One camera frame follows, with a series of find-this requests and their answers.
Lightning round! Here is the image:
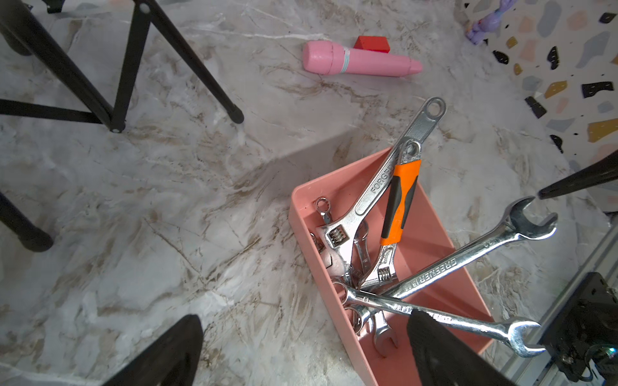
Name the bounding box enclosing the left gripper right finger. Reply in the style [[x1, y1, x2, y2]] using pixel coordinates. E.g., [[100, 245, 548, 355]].
[[407, 310, 513, 386]]

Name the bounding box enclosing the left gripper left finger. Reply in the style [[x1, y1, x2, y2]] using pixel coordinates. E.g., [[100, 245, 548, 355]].
[[106, 315, 204, 385]]

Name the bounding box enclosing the long open-end wrench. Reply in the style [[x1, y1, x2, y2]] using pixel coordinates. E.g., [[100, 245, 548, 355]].
[[334, 281, 547, 358], [382, 196, 558, 300]]

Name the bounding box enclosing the orange handled adjustable wrench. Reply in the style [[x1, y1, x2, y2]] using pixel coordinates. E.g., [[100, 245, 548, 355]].
[[357, 140, 422, 292]]

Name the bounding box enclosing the pink plastic storage box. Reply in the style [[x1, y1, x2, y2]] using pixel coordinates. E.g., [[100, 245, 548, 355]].
[[288, 150, 493, 385]]

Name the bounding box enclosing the large silver adjustable wrench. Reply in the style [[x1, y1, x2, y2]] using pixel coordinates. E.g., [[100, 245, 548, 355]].
[[315, 96, 447, 278]]

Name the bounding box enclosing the size 14 combination wrench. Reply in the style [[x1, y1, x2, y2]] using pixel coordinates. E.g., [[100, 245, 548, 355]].
[[314, 196, 332, 225]]

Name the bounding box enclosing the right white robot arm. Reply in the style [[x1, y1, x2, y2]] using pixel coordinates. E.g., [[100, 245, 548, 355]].
[[538, 151, 618, 199]]

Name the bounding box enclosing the size 16 combination wrench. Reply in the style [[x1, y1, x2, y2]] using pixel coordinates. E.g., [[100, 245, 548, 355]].
[[373, 311, 399, 357]]

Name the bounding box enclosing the small combination wrench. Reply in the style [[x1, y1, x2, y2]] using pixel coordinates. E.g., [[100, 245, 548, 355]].
[[353, 220, 373, 280]]

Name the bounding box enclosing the small red block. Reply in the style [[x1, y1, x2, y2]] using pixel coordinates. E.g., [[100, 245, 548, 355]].
[[353, 35, 390, 53]]

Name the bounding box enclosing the pink toy microphone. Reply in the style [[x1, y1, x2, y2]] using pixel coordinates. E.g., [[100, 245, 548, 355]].
[[303, 40, 423, 77]]

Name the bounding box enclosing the purple toy figure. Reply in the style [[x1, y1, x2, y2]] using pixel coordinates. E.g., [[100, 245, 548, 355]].
[[465, 0, 517, 45]]

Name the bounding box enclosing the black perforated music stand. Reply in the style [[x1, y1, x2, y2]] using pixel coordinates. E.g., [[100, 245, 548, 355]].
[[1, 1, 247, 260]]

